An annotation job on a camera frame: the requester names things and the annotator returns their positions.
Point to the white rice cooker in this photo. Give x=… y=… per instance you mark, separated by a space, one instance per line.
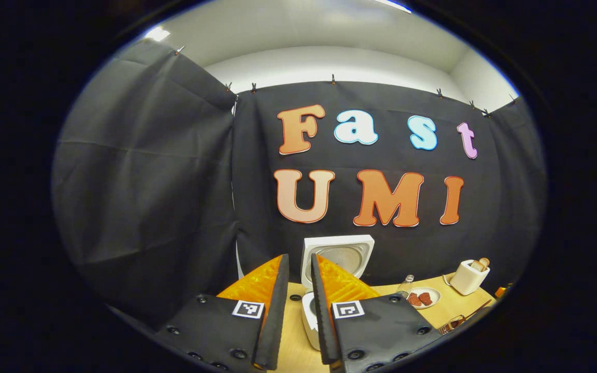
x=342 y=251

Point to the toasted bread slice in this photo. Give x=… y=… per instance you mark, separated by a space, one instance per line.
x=481 y=264

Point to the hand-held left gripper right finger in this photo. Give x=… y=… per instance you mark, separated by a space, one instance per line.
x=319 y=311

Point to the clear chopstick holder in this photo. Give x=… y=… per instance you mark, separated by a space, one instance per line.
x=451 y=325

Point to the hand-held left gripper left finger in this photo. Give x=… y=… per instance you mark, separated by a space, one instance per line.
x=278 y=311

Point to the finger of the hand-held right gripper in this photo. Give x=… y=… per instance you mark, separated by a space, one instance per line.
x=501 y=291

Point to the black backdrop cloth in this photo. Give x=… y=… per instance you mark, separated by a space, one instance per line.
x=174 y=181

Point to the red meat piece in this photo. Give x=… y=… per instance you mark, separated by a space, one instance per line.
x=426 y=298
x=414 y=299

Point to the ceiling light panel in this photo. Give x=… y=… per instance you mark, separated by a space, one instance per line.
x=157 y=33

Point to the clear glass bottle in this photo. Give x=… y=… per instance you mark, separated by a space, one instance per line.
x=406 y=287

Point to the white plate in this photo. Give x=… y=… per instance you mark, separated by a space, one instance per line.
x=433 y=292

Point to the cream toaster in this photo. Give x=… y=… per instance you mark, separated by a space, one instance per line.
x=467 y=280

